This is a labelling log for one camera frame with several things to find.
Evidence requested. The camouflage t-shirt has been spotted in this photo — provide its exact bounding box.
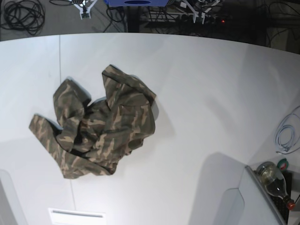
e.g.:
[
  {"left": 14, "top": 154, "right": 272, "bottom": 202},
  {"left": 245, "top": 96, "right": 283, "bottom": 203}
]
[{"left": 29, "top": 65, "right": 156, "bottom": 179}]

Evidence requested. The black power strip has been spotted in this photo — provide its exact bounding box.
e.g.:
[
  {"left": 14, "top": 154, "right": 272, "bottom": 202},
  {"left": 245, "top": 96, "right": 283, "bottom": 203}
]
[{"left": 179, "top": 13, "right": 233, "bottom": 25}]

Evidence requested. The coiled white cable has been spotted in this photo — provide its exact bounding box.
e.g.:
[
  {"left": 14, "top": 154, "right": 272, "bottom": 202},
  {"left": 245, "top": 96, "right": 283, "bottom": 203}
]
[{"left": 274, "top": 108, "right": 300, "bottom": 155}]

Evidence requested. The blue box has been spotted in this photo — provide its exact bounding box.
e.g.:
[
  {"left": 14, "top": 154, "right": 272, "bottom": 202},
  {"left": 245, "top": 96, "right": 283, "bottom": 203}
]
[{"left": 105, "top": 0, "right": 171, "bottom": 7}]

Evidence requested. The clear plastic bottle red cap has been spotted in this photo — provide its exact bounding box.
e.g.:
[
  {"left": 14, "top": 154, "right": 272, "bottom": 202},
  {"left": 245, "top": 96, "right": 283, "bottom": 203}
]
[{"left": 256, "top": 161, "right": 295, "bottom": 210}]

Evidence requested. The coiled black cable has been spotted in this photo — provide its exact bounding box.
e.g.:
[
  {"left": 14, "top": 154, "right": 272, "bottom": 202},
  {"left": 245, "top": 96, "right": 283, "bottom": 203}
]
[{"left": 0, "top": 0, "right": 46, "bottom": 36}]

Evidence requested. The green tape roll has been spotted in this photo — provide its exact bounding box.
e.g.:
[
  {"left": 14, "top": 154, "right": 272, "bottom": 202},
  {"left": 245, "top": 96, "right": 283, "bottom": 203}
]
[{"left": 277, "top": 158, "right": 289, "bottom": 172}]

